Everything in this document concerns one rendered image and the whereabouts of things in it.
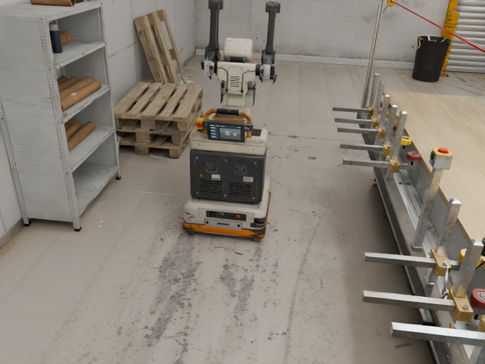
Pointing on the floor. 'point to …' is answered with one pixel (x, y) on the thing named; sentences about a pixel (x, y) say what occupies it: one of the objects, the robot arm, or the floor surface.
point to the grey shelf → (30, 50)
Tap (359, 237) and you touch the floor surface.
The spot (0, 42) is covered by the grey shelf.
